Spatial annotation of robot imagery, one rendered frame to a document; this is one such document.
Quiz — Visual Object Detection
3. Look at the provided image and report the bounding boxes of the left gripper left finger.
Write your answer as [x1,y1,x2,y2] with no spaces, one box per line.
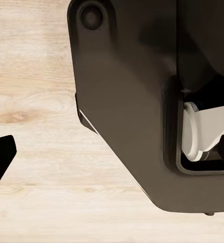
[0,135,17,180]

